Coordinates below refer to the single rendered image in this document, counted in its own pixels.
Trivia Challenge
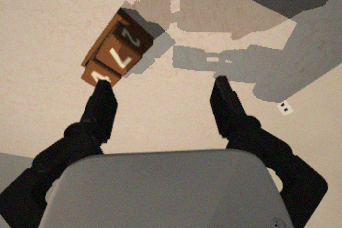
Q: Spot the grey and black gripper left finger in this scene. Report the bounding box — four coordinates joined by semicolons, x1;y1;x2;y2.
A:
0;79;118;228

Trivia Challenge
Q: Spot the brown wooden tray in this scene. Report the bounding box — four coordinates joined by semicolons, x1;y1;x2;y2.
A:
81;8;154;68

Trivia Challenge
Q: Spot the dark brown cube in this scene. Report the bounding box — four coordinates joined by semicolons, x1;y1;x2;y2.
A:
96;21;145;75
81;45;122;86

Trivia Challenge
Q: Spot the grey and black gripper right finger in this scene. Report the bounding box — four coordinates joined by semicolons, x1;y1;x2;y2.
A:
210;76;328;228

